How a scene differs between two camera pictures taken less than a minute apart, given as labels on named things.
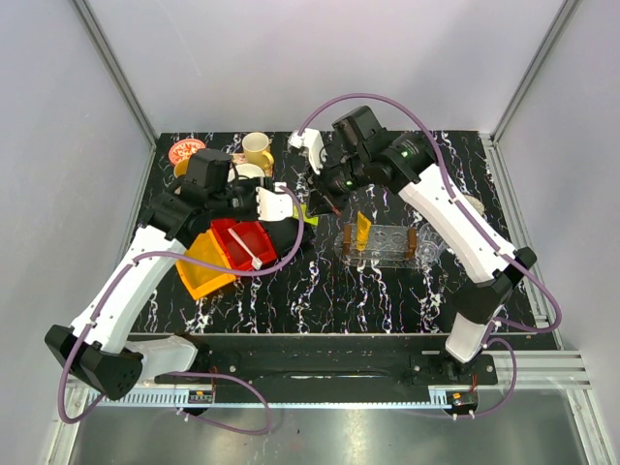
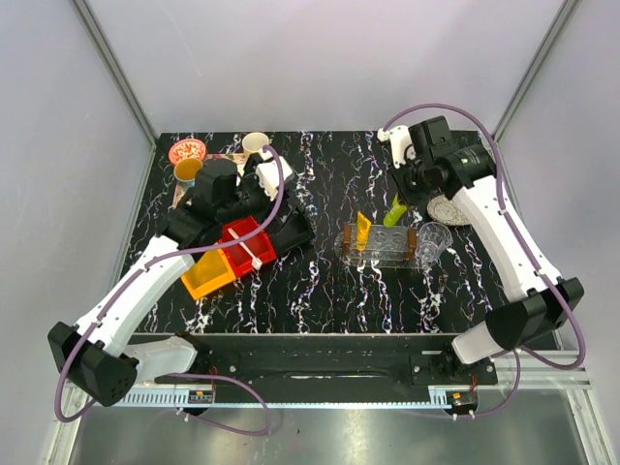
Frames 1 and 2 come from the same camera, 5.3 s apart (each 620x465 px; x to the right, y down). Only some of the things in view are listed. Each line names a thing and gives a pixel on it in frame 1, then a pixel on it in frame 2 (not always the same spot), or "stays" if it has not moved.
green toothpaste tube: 311,220 → 396,211
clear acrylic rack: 389,246 stays
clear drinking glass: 431,244 stays
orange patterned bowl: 184,149 stays
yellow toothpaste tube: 363,226 stays
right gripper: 320,163 → 408,198
